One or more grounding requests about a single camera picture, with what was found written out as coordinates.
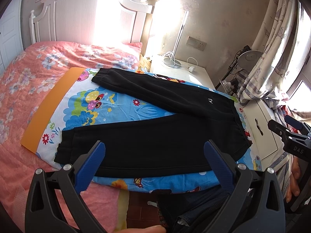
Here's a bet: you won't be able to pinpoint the black pants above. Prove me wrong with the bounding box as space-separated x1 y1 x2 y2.
54 68 251 178

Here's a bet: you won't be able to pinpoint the person's right hand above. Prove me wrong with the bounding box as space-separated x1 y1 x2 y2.
286 157 301 203

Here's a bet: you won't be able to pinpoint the white curved cabinet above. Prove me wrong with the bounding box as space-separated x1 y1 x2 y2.
242 100 284 170

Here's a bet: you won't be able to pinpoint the silver spotlight lamp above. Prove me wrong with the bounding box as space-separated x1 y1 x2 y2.
220 78 239 95

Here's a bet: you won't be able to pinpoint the round lamp head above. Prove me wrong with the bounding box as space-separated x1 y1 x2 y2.
238 50 263 72

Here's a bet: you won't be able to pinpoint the striped nautical curtain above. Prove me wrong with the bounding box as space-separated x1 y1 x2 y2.
237 0 310 109

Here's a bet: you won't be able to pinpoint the white nightstand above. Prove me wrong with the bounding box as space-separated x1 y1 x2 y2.
150 55 215 90

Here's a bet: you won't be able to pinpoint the blue cartoon play mat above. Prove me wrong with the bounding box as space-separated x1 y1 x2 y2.
35 67 263 194

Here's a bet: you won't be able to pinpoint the pink floral bedspread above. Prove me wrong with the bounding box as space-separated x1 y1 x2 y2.
1 42 142 229

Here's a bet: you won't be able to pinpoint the white desk lamp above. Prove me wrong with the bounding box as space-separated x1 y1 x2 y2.
163 10 189 68

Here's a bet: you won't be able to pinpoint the white bed headboard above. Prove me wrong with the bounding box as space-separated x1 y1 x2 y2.
30 0 153 45

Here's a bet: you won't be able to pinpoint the dark metal cabinet handle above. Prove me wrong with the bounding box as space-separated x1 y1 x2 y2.
255 118 264 136

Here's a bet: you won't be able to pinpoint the white charger with cable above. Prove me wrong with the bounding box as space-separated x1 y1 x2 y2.
186 57 198 73

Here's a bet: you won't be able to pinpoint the wall socket panel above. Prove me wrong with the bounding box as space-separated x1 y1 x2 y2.
186 36 207 52

